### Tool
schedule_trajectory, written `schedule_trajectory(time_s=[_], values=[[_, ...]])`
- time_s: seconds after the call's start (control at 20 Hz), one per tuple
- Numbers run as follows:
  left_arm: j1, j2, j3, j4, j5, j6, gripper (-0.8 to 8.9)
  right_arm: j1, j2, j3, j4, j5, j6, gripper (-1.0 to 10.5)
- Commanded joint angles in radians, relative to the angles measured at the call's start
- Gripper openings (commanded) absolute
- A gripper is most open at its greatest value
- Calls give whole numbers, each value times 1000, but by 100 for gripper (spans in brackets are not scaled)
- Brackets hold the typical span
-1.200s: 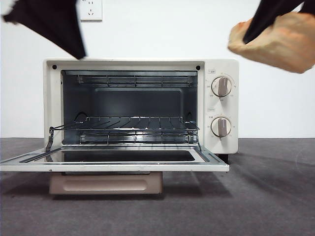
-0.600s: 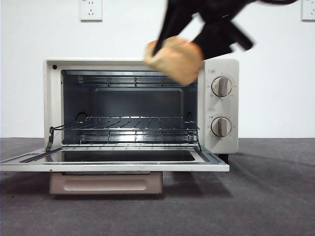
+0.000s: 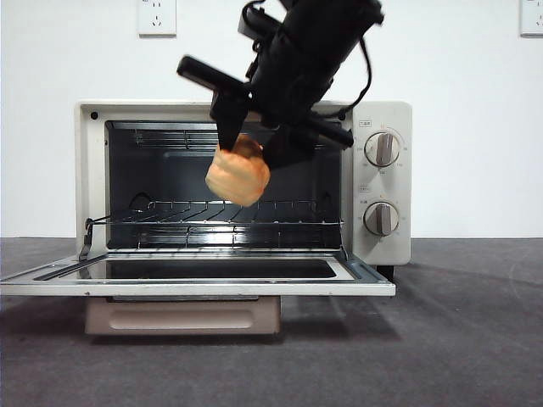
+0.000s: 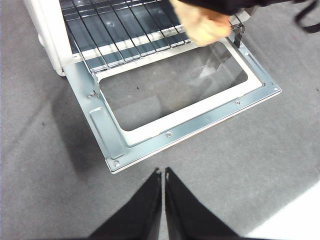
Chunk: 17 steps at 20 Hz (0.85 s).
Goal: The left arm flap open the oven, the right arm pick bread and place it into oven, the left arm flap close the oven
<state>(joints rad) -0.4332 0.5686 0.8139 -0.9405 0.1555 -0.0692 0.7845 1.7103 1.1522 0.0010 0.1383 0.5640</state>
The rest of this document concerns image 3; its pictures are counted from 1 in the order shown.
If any golden bread loaf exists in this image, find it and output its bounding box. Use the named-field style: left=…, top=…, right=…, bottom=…
left=204, top=133, right=272, bottom=208

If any oven door with beige handle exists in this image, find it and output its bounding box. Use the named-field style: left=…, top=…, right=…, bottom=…
left=0, top=249, right=398, bottom=337

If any large oven temperature knob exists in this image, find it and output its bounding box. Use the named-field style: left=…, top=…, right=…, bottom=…
left=364, top=131, right=403, bottom=167

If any small oven timer knob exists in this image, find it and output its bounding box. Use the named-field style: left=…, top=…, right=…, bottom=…
left=363, top=201, right=400, bottom=237

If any white toaster oven body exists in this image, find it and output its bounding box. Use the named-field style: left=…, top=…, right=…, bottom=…
left=75, top=100, right=413, bottom=279

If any dark grey table mat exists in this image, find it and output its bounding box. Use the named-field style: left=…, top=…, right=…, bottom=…
left=0, top=237, right=543, bottom=407

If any metal wire oven rack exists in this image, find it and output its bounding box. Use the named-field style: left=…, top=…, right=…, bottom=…
left=87, top=198, right=344, bottom=226

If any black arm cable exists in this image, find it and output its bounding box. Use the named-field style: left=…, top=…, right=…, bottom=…
left=311, top=36, right=374, bottom=122

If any white wall socket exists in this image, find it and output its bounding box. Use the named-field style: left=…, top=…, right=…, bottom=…
left=520, top=0, right=543, bottom=37
left=137, top=0, right=177, bottom=37

